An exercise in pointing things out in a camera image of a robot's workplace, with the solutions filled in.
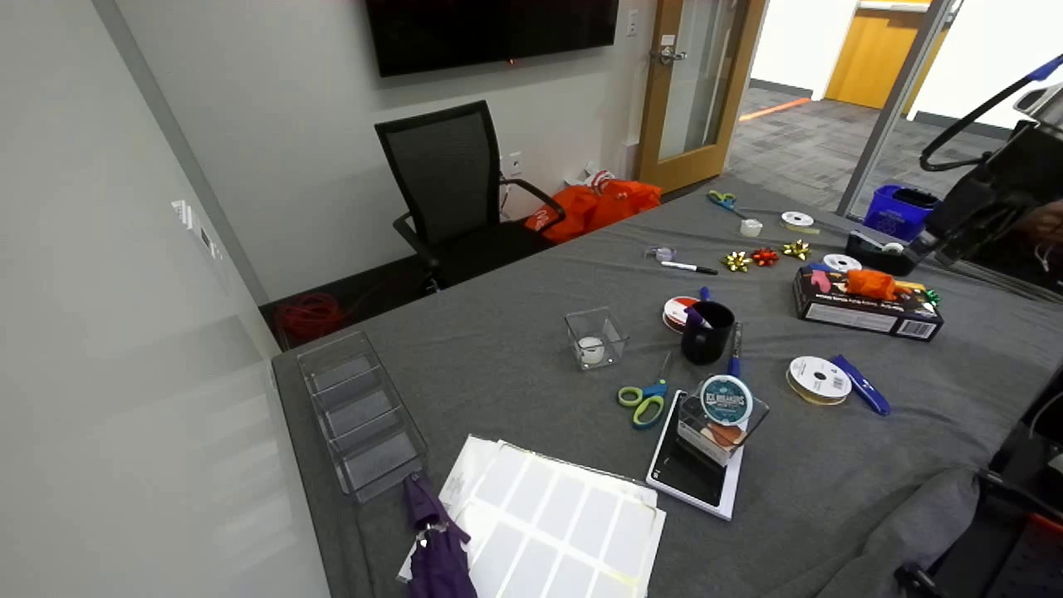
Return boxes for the clear plastic cube box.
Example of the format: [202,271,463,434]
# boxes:
[560,307,628,375]

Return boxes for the black marker white cap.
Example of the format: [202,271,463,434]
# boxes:
[661,256,721,280]

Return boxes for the orange ribbon bow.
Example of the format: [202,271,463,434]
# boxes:
[840,267,904,307]

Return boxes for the black tape dispenser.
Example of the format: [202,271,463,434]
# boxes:
[842,227,930,280]

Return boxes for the green and blue scissors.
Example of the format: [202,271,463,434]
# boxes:
[613,348,679,432]
[704,185,752,222]

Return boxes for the orange and white ribbon spool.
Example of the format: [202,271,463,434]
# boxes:
[656,293,708,334]

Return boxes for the grey metal partition post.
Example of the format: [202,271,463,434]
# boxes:
[832,0,965,218]

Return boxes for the blue bin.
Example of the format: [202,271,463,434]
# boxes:
[861,179,948,245]

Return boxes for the yellow wooden door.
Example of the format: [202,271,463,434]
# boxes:
[824,0,938,112]

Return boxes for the red cable coil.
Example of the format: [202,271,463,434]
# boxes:
[272,293,349,344]

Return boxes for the wooden door with glass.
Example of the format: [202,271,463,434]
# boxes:
[632,0,775,196]

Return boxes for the black wall television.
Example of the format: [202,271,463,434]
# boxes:
[363,0,624,80]

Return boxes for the black office chair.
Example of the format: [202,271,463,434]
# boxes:
[373,96,570,293]

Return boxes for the clear box with supplies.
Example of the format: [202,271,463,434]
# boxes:
[671,385,775,468]

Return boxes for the white tablet black screen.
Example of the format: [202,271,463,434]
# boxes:
[644,385,748,525]

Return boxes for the blue capped marker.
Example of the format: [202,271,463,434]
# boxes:
[827,353,897,418]

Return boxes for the orange bag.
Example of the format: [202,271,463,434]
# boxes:
[521,176,663,245]

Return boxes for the purple cloth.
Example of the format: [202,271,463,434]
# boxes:
[395,472,480,598]

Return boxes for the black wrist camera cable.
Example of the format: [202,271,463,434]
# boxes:
[914,51,1063,179]

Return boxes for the grey tablecloth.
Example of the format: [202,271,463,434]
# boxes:
[270,174,1063,598]

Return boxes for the black cardboard box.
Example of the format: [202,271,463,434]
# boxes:
[789,261,948,344]

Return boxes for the person in black clothing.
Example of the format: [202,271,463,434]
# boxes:
[991,196,1063,293]

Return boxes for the black mug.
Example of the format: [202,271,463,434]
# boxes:
[679,300,738,367]

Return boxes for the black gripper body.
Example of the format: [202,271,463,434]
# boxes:
[977,118,1063,216]

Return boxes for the clear organizer tray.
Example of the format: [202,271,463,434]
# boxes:
[295,334,429,507]

